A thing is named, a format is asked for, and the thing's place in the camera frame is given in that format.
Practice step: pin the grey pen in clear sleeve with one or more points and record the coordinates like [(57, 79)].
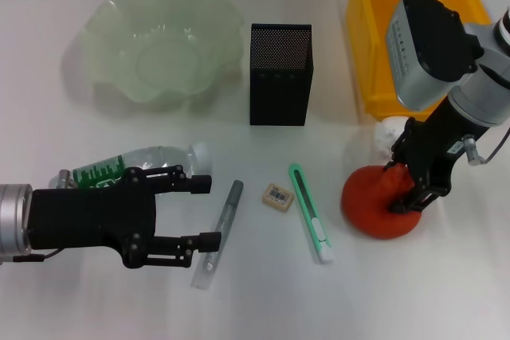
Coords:
[(225, 216)]

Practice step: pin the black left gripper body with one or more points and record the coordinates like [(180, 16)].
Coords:
[(91, 216)]

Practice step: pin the clear green-label water bottle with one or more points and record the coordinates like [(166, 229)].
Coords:
[(159, 157)]

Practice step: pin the mint green utility knife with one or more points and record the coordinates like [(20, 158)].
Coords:
[(308, 208)]

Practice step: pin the soft red-orange toy orange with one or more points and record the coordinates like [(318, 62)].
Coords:
[(366, 204)]

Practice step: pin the white paper ball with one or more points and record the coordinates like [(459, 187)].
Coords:
[(385, 133)]

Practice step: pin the pale green wavy glass plate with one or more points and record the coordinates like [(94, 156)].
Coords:
[(159, 49)]

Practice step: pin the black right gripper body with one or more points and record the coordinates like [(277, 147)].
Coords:
[(434, 149)]

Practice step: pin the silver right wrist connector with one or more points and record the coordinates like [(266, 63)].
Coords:
[(471, 151)]

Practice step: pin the black mesh pen holder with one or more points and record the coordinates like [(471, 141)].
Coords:
[(279, 89)]

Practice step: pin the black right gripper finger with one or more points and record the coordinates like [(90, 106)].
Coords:
[(399, 145), (418, 200)]

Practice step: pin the beige eraser with barcode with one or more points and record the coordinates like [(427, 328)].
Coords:
[(277, 196)]

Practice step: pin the yellow plastic bin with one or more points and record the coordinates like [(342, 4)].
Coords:
[(366, 37)]

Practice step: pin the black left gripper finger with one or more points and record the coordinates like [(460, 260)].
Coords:
[(175, 182), (175, 250)]

